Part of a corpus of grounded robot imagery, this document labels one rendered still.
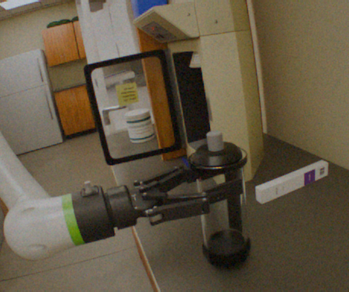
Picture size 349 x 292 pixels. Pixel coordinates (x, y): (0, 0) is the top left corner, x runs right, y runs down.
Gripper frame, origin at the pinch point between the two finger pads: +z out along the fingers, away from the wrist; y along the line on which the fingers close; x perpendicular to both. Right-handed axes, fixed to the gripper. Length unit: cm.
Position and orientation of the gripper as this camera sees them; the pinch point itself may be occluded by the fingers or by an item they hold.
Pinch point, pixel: (217, 179)
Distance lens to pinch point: 57.8
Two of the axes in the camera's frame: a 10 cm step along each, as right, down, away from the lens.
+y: -2.9, -2.7, 9.2
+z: 9.4, -2.4, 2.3
